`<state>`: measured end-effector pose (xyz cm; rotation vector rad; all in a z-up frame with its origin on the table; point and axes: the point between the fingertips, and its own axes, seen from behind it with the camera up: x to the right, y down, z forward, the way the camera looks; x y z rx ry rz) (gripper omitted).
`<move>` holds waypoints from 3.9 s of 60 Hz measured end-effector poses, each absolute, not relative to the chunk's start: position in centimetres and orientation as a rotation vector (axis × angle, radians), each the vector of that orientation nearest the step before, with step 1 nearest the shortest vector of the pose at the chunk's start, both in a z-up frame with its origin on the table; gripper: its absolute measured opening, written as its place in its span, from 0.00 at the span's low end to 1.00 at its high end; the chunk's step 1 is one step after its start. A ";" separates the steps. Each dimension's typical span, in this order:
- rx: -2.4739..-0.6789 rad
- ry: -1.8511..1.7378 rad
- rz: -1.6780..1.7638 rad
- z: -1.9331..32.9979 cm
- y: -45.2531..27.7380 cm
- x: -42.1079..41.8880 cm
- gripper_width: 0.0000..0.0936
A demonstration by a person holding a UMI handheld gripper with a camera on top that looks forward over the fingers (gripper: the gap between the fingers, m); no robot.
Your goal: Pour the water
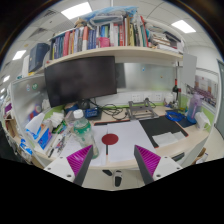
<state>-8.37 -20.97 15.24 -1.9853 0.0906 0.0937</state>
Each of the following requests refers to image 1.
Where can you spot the row of books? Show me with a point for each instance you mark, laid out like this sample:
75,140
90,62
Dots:
85,36

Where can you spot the purple water bottle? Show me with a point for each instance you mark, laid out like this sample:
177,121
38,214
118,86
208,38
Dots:
194,107

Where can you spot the white wall power sockets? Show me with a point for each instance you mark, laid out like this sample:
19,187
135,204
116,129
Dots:
154,97

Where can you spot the black computer monitor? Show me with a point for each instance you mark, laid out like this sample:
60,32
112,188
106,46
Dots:
80,79

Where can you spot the white paper sheet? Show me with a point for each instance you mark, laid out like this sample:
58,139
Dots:
129,134

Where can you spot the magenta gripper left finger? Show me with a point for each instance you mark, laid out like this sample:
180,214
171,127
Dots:
79,163

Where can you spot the black desk mat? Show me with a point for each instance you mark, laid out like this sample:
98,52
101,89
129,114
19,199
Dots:
159,126

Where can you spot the dark wine bottle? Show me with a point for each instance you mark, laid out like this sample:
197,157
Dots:
175,91

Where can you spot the white paper on mat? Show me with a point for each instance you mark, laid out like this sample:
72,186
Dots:
168,138

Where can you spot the pink box on shelf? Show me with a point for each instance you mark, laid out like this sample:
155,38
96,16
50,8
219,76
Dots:
104,42

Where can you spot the clear plastic water bottle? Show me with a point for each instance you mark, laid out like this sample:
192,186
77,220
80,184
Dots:
83,131

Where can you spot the red round coaster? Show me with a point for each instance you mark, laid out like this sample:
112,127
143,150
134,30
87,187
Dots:
110,139

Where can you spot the dark blue box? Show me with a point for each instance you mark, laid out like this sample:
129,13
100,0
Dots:
37,54

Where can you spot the grey metal laptop stand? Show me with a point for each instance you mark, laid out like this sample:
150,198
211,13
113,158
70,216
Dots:
141,110

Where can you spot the wooden wall shelf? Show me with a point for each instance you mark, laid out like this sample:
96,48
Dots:
122,54

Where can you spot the white tissue pack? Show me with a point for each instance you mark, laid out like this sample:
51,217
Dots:
202,121

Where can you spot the blue round object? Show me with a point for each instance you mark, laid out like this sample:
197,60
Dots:
174,116

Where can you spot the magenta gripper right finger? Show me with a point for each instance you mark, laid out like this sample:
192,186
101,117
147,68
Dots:
147,162

